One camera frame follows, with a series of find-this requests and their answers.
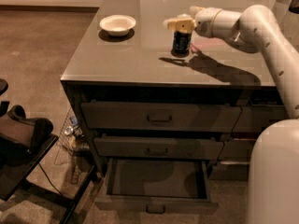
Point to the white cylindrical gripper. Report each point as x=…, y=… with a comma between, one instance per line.
x=206, y=21

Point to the dark blue pepsi can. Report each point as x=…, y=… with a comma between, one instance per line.
x=181, y=42

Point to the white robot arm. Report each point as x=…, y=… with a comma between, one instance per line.
x=273, y=185

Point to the top right drawer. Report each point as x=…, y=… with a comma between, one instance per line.
x=254, y=119

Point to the top left drawer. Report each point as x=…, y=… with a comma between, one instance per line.
x=160, y=117

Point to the middle right drawer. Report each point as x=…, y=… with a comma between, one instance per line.
x=237, y=150

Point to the middle left drawer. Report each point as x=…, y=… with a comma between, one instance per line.
x=153, y=147

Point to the open bottom left drawer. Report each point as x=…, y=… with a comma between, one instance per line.
x=156, y=187

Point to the white paper bowl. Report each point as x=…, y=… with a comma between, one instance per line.
x=117, y=25

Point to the dark grey cabinet counter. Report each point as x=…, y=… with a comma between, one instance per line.
x=142, y=67

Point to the black office chair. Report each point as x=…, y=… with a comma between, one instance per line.
x=23, y=144

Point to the wire basket with items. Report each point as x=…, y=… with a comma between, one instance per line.
x=72, y=148

